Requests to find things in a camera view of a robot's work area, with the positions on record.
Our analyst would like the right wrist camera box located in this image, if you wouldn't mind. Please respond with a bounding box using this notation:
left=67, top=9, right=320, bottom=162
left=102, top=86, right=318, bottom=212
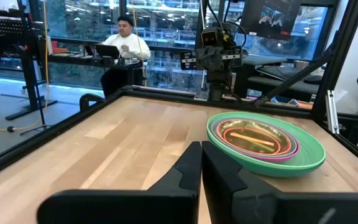
left=200, top=26, right=228, bottom=48

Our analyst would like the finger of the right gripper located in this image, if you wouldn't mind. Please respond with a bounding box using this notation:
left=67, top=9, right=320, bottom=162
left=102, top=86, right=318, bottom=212
left=196, top=47, right=211, bottom=71
left=210, top=46, right=225, bottom=71

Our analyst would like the orange translucent plate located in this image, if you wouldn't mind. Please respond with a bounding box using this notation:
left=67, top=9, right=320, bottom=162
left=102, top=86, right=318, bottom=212
left=216, top=119, right=293, bottom=156

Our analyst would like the thin black tripod stand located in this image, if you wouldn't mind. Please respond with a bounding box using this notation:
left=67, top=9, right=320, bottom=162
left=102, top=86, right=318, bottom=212
left=19, top=83, right=53, bottom=136

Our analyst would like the grey side desk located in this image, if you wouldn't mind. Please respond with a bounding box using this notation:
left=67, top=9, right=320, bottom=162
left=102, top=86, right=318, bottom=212
left=242, top=55, right=321, bottom=94

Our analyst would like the person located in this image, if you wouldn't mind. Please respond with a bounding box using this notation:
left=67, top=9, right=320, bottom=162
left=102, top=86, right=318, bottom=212
left=100, top=15, right=152, bottom=98

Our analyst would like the pink plastic plate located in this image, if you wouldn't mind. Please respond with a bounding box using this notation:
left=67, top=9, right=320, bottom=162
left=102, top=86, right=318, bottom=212
left=211, top=119, right=301, bottom=163

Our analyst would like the black office desk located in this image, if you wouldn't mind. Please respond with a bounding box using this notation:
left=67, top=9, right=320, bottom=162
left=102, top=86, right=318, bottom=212
left=47, top=53, right=144, bottom=88

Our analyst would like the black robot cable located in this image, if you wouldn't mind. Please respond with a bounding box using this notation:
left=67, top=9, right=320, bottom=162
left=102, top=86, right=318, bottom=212
left=206, top=0, right=248, bottom=47

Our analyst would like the black perforated stand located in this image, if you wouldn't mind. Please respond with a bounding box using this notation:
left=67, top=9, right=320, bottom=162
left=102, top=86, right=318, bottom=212
left=0, top=9, right=58, bottom=121

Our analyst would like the yellow hanging cable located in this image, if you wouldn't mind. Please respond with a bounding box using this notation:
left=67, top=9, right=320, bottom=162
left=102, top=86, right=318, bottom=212
left=0, top=0, right=51, bottom=133

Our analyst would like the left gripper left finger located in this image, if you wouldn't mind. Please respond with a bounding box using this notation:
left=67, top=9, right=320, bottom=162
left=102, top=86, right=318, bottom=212
left=37, top=141, right=203, bottom=224

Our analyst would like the black laptop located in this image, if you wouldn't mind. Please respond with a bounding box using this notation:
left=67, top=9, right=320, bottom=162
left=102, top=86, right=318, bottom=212
left=94, top=44, right=121, bottom=60

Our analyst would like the black computer mouse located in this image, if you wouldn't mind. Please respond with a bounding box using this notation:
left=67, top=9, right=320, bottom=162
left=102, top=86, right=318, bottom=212
left=303, top=74, right=323, bottom=85

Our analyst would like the wall-mounted screen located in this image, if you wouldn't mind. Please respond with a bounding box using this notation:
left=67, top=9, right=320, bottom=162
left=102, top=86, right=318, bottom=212
left=240, top=0, right=303, bottom=41

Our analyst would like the aluminium bracket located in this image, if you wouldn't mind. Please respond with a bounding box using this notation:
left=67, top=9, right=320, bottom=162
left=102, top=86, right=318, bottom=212
left=326, top=90, right=341, bottom=135

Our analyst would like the black diagonal frame strut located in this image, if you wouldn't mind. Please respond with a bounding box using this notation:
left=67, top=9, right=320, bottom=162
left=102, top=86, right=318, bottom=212
left=254, top=49, right=336, bottom=107

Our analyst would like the black frame post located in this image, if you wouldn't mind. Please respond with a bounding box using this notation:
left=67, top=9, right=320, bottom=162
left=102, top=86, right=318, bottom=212
left=310, top=0, right=358, bottom=123

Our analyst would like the black table edge frame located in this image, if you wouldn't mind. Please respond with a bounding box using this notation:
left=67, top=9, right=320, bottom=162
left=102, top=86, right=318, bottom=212
left=0, top=85, right=358, bottom=184

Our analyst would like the black labelled drawer unit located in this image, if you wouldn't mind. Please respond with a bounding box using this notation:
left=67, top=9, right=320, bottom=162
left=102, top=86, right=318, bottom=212
left=337, top=113, right=358, bottom=162

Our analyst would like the green plastic plate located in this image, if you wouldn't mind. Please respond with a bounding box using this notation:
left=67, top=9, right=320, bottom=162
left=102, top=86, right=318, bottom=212
left=206, top=111, right=327, bottom=178

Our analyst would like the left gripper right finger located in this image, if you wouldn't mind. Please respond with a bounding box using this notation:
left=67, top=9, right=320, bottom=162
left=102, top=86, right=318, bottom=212
left=202, top=141, right=358, bottom=224

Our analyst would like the black curved handle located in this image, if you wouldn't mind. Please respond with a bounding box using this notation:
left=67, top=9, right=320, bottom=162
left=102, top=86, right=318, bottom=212
left=79, top=93, right=106, bottom=113

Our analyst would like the orange red box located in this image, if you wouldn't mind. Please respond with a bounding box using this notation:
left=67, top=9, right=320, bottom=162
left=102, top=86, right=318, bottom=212
left=51, top=40, right=70, bottom=54

